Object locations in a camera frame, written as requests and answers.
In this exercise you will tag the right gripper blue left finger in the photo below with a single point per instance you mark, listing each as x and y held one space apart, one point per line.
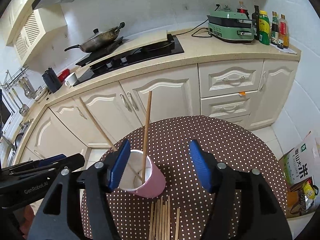
116 163

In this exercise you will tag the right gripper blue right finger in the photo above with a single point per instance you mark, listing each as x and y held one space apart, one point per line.
202 162

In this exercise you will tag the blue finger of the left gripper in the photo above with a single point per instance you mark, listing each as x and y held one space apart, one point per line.
51 160
72 162

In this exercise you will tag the pink utensil cup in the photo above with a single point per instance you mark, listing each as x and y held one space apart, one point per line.
131 179

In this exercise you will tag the brown polka dot tablecloth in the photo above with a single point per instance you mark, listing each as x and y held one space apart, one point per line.
168 147

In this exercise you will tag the hanging utensil rack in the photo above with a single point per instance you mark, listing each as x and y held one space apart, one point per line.
13 94

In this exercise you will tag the black knife block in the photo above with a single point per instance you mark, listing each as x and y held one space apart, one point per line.
51 80

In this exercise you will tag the white mug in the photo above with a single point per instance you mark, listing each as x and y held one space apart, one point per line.
70 80

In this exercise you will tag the red container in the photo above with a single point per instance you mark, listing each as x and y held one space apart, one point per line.
63 75

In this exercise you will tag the cardboard rice box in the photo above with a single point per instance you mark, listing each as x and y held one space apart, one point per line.
301 171

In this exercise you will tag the black gas cooktop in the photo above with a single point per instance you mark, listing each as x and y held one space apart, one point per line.
169 47

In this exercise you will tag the black wok with lid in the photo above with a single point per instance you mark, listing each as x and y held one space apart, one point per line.
99 39

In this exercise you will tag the green electric grill appliance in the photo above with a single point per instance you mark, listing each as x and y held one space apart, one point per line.
230 26

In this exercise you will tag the dark sauce bottle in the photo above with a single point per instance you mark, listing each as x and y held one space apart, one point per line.
274 29

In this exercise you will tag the yellow green oil bottle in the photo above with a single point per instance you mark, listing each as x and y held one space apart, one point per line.
264 28

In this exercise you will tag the red label vinegar bottle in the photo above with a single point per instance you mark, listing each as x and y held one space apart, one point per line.
283 37

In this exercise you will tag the dark oil bottle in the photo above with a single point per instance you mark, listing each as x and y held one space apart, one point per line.
255 22

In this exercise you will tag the red topped bottle behind grill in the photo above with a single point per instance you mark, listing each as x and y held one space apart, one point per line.
242 9

